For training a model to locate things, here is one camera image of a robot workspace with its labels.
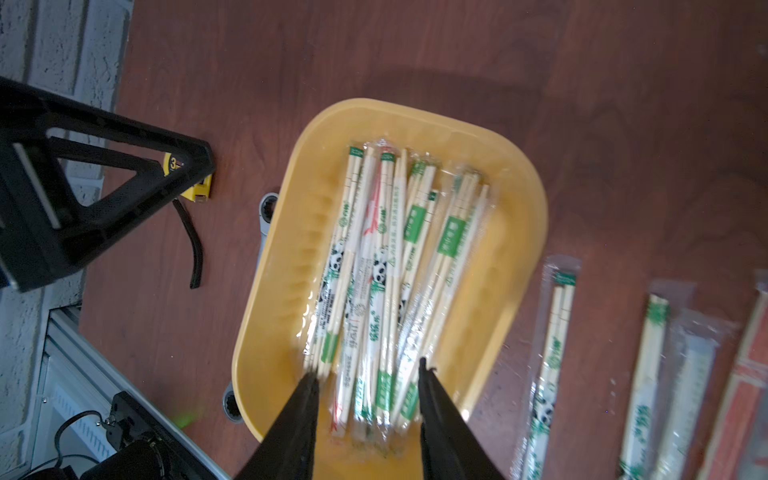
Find red striped chopsticks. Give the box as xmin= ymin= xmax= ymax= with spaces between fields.
xmin=697 ymin=269 xmax=767 ymax=479

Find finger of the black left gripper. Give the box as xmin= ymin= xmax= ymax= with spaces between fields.
xmin=1 ymin=78 xmax=215 ymax=292

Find aluminium mounting rail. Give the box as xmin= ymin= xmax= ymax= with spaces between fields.
xmin=25 ymin=307 xmax=229 ymax=479

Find green panda wrapped chopsticks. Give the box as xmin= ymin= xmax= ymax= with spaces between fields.
xmin=354 ymin=140 xmax=396 ymax=442

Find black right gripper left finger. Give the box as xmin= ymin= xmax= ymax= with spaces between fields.
xmin=234 ymin=373 xmax=320 ymax=479

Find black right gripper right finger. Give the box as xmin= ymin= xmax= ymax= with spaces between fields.
xmin=418 ymin=357 xmax=504 ymax=479

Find panda print wrapped chopsticks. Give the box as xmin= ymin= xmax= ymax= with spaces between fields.
xmin=303 ymin=143 xmax=377 ymax=382

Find black tape measure strap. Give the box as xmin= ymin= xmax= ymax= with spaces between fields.
xmin=172 ymin=199 xmax=205 ymax=290

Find yellow tape measure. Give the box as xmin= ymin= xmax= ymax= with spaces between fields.
xmin=163 ymin=152 xmax=214 ymax=203

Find green label wrapped chopsticks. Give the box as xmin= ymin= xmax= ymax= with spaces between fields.
xmin=392 ymin=170 xmax=489 ymax=435

